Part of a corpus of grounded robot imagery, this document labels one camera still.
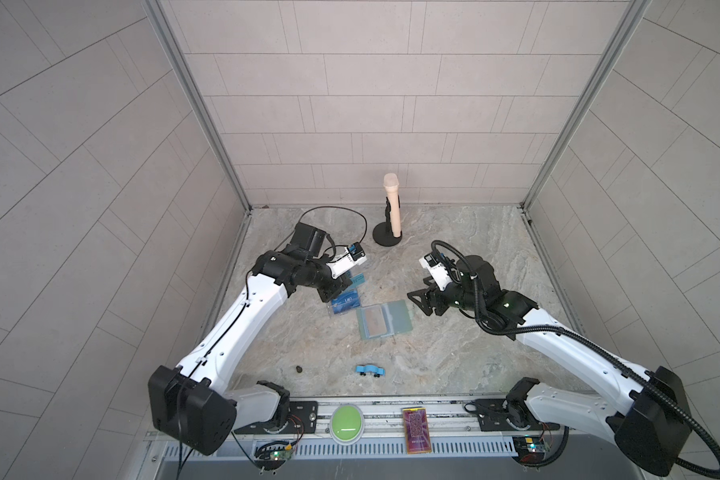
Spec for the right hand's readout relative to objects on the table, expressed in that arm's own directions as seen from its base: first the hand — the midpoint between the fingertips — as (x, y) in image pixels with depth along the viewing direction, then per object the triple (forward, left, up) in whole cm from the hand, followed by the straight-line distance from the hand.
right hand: (415, 291), depth 76 cm
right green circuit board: (-33, -23, -18) cm, 44 cm away
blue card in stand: (+5, +19, -13) cm, 24 cm away
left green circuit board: (-30, +35, -14) cm, 48 cm away
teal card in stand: (+2, +15, +4) cm, 15 cm away
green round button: (-26, +19, -14) cm, 35 cm away
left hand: (+3, +16, +4) cm, 16 cm away
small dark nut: (-12, +32, -15) cm, 37 cm away
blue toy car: (-14, +13, -13) cm, 23 cm away
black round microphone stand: (+32, +6, -14) cm, 35 cm away
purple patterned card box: (-28, +3, -15) cm, 31 cm away
